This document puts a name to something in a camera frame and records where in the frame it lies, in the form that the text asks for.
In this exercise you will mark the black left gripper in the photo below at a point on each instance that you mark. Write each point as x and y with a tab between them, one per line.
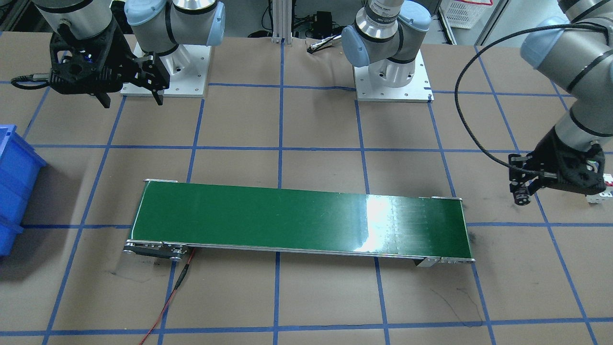
546	152

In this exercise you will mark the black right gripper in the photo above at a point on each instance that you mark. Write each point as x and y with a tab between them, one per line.
125	61

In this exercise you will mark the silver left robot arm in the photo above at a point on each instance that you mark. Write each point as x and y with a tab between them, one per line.
575	53

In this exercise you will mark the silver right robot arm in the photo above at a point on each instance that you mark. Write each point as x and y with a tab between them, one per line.
180	32

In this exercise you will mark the green conveyor belt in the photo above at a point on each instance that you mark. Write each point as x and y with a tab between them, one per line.
173	218

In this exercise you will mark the blue plastic bin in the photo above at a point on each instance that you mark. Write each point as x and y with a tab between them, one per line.
19	169

